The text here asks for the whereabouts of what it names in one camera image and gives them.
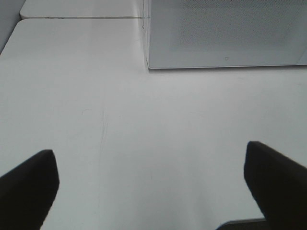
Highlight white microwave door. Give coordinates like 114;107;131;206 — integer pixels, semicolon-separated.
146;0;307;70

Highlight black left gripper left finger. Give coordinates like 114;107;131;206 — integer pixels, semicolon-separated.
0;149;59;230

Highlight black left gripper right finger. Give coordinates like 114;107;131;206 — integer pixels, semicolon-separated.
244;141;307;230

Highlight white microwave oven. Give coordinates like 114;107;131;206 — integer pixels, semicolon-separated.
142;0;307;70

